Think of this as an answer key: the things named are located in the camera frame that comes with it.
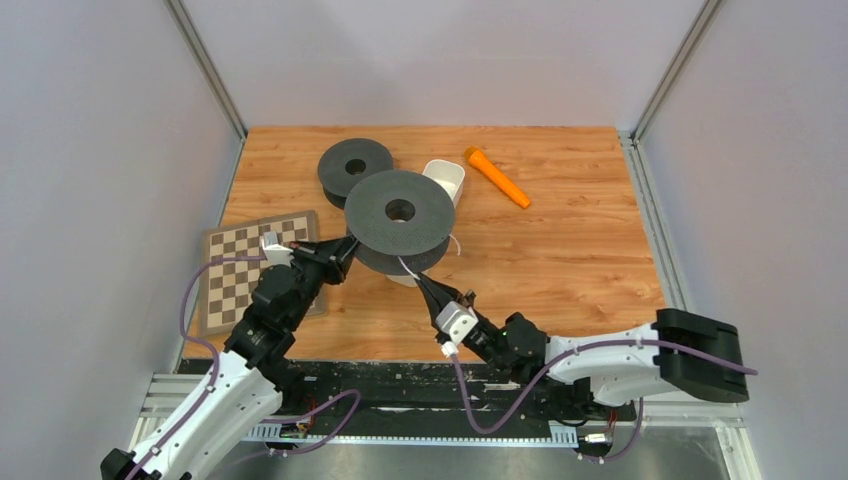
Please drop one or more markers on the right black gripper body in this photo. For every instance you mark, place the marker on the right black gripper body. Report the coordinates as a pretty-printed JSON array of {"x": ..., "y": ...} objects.
[{"x": 482, "y": 343}]

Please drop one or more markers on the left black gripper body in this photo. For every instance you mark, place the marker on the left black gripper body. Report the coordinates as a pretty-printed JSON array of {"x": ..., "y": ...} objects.
[{"x": 311, "y": 275}]

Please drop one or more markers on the black spool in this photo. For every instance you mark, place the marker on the black spool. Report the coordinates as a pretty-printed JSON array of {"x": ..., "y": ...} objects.
[
  {"x": 346, "y": 163},
  {"x": 402, "y": 219}
]

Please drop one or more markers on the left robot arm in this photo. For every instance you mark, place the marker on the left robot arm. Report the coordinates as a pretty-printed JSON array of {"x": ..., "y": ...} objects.
[{"x": 248, "y": 380}]

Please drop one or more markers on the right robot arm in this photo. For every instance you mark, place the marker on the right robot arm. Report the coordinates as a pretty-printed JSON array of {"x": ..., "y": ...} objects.
[{"x": 679, "y": 351}]

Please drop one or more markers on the wooden chessboard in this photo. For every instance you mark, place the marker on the wooden chessboard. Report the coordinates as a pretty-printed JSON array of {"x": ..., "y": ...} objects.
[{"x": 225, "y": 290}]

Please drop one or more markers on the white oblong tray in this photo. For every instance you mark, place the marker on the white oblong tray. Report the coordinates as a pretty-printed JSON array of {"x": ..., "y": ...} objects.
[{"x": 450, "y": 176}]

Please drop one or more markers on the orange flashlight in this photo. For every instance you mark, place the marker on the orange flashlight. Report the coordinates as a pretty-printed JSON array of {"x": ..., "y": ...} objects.
[{"x": 478, "y": 160}]

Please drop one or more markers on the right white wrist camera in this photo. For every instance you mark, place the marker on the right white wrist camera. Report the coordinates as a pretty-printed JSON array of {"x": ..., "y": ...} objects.
[{"x": 456, "y": 322}]

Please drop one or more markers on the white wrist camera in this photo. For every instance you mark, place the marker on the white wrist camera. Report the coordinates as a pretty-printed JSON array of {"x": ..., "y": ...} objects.
[
  {"x": 274, "y": 250},
  {"x": 456, "y": 322}
]

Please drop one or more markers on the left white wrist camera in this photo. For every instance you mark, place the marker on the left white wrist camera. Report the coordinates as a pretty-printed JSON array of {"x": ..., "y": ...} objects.
[{"x": 274, "y": 250}]

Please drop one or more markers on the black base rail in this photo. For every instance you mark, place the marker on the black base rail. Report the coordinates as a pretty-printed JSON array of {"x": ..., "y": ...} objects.
[{"x": 420, "y": 403}]

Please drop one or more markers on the left aluminium frame post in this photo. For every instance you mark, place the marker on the left aluminium frame post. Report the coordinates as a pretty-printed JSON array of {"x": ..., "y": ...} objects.
[{"x": 192, "y": 37}]

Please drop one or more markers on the aluminium frame post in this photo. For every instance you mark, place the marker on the aluminium frame post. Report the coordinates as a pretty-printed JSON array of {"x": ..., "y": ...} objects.
[
  {"x": 192, "y": 37},
  {"x": 691, "y": 40}
]

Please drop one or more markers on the right aluminium frame post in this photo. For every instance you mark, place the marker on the right aluminium frame post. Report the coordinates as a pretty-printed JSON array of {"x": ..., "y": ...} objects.
[{"x": 691, "y": 40}]

